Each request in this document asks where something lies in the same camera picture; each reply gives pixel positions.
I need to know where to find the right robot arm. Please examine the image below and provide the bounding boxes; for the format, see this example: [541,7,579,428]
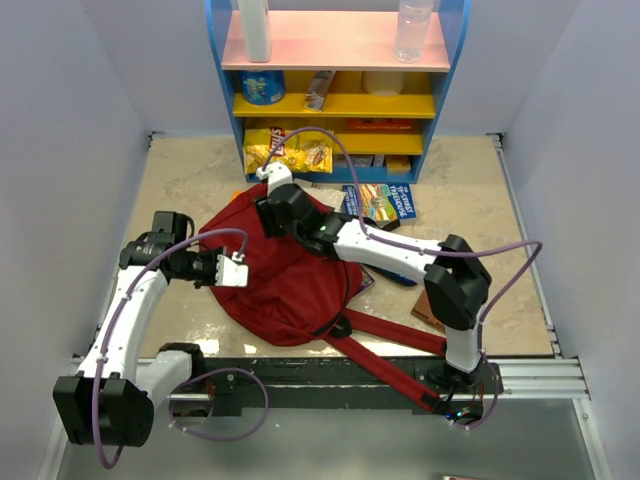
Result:
[254,183,492,393]

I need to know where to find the yellow small box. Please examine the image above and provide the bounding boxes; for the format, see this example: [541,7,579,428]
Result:
[385,155,411,175]

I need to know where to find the brown leather wallet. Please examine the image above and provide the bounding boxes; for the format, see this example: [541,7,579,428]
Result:
[411,290,445,334]

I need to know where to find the cream white jar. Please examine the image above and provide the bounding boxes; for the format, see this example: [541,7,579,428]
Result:
[361,71,406,97]

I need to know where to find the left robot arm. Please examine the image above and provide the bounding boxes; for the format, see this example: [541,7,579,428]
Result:
[53,211,222,447]

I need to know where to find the blue Treehouse book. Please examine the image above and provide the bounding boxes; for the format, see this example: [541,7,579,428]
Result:
[342,183,417,223]

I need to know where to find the yellow Lays chips bag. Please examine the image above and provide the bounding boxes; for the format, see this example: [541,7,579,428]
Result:
[243,127,333,174]

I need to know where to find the white small carton boxes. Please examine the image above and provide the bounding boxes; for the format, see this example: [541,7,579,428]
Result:
[333,154,385,168]

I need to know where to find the red backpack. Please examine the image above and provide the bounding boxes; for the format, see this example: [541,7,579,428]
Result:
[200,186,446,413]

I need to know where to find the blue shelf unit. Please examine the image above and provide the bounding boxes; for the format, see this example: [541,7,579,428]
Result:
[204,1,472,183]

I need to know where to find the white coffee cover book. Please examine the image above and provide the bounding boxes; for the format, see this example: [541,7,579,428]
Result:
[295,179,346,212]

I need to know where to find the clear plastic water bottle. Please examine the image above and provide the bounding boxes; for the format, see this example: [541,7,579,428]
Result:
[392,0,435,63]

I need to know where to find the blue pencil case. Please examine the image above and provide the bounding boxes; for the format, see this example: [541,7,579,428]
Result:
[370,266,417,287]

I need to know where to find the orange Treehouse book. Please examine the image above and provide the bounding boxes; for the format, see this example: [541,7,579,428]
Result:
[231,190,251,201]

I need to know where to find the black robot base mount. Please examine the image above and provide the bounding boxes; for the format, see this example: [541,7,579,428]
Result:
[149,355,506,419]

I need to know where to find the red flat snack box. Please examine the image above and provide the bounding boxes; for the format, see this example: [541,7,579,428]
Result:
[346,118,414,132]

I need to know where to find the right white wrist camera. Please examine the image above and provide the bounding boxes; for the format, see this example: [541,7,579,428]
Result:
[256,162,293,195]

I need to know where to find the purple book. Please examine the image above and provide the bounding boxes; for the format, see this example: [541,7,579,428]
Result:
[357,266,375,294]

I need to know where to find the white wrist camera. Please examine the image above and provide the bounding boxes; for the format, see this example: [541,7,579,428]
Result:
[256,162,293,195]
[213,252,249,288]

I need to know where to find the white tall bottle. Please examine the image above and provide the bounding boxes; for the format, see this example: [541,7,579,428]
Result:
[238,0,271,63]

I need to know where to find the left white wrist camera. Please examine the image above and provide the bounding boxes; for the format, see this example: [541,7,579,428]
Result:
[213,252,249,288]

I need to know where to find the blue snack canister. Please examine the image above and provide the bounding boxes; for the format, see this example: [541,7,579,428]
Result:
[238,70,286,106]

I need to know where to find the brown wrapped snack bar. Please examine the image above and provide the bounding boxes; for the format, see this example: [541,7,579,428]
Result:
[303,70,336,111]

